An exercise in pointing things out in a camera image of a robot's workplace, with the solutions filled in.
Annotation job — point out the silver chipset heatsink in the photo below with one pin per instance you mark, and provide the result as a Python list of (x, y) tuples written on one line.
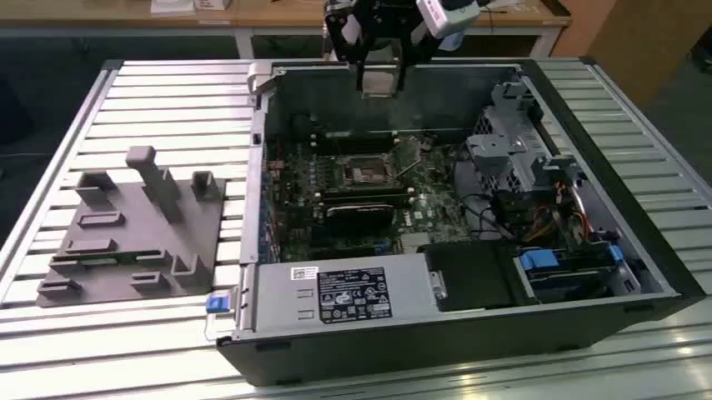
[(415, 241)]

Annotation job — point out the blue case latch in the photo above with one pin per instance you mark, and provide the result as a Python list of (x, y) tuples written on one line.
[(218, 303)]

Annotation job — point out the blue plastic clip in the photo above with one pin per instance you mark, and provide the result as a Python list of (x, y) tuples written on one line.
[(613, 255)]

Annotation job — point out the silver CPU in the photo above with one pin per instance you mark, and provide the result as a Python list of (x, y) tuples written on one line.
[(379, 85)]

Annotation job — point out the wooden desk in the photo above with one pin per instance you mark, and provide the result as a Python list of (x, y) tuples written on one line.
[(267, 16)]

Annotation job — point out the black graphics card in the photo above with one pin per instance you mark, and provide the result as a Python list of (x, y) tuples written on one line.
[(361, 216)]

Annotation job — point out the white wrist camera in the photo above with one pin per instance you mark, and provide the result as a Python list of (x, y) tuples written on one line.
[(445, 16)]

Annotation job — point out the grey metal disk bay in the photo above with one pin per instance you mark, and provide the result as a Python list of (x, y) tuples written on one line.
[(494, 146)]

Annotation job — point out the black PC case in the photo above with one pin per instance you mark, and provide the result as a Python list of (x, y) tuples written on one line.
[(389, 354)]

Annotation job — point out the silver power supply unit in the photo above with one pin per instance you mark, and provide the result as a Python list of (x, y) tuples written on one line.
[(272, 291)]

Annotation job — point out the hard disk in blue carrier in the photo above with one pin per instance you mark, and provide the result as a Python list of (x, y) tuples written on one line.
[(536, 258)]

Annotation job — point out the grey parts rack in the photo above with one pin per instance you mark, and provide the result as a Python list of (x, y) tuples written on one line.
[(139, 233)]

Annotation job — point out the pale blue teach pendant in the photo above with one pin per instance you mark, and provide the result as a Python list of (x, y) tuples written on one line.
[(453, 41)]

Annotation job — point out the green motherboard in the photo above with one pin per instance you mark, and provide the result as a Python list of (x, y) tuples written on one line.
[(439, 208)]

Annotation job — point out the white box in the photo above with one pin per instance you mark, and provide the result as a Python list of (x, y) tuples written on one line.
[(172, 8), (214, 5)]

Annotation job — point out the black optical drive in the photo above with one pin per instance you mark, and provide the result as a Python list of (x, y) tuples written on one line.
[(478, 275)]

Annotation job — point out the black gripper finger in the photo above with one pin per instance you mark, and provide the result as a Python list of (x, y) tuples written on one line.
[(403, 71), (361, 75)]

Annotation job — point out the wooden cabinet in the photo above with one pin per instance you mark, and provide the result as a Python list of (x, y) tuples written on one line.
[(640, 41)]

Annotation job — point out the CPU socket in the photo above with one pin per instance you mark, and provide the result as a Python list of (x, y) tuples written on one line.
[(367, 166)]

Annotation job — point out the green RAM stick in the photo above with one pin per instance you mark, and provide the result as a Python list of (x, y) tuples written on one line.
[(103, 260)]

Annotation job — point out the black RAM slot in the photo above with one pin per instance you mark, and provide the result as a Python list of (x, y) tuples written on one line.
[(361, 133), (361, 150), (361, 192), (361, 144), (363, 201), (361, 139)]

